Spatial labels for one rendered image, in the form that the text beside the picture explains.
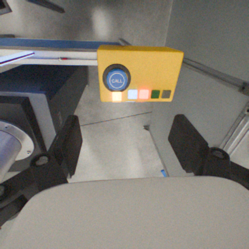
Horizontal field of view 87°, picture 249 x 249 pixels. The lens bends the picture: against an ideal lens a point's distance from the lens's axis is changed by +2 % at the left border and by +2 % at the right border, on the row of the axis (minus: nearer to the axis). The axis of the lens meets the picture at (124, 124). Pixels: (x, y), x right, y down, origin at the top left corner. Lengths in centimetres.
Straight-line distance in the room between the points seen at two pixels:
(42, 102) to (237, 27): 73
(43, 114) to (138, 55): 37
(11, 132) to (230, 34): 85
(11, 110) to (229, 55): 78
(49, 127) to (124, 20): 106
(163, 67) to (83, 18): 112
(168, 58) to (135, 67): 6
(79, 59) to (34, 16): 97
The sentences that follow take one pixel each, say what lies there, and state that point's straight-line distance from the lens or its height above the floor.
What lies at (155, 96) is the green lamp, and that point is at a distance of 29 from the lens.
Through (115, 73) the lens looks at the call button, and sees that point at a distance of 26.
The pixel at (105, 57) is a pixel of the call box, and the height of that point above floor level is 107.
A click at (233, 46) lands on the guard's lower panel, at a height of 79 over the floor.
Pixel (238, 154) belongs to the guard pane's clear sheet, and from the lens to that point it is 68.
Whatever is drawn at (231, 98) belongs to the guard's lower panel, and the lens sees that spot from 67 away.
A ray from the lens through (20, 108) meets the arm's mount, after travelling 48.
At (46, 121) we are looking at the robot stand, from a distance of 53.
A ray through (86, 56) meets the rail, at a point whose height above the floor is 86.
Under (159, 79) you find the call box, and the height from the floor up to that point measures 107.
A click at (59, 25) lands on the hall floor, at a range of 139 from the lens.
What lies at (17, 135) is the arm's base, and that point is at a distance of 54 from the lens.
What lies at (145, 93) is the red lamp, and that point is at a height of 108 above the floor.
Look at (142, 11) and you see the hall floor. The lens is 136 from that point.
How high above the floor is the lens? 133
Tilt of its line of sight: 54 degrees down
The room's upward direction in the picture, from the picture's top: 171 degrees clockwise
